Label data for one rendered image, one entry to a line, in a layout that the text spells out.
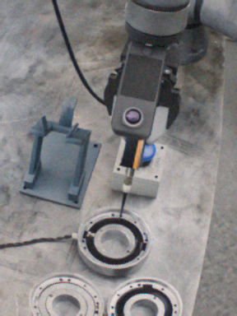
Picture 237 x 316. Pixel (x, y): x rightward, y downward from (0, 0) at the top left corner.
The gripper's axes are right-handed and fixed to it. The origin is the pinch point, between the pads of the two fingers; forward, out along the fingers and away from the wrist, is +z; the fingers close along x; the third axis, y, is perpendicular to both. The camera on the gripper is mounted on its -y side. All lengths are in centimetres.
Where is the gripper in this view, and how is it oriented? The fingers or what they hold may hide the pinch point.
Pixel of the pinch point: (136, 139)
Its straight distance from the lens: 78.4
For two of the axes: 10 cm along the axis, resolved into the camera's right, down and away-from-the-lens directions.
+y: 2.4, -7.5, 6.1
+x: -9.7, -2.3, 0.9
